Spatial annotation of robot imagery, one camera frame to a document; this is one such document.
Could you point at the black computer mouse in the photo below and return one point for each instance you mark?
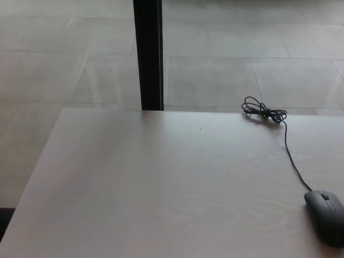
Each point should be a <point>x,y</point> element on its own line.
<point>326,217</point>

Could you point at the black vertical post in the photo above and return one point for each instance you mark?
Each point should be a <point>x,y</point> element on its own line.
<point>148,53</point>

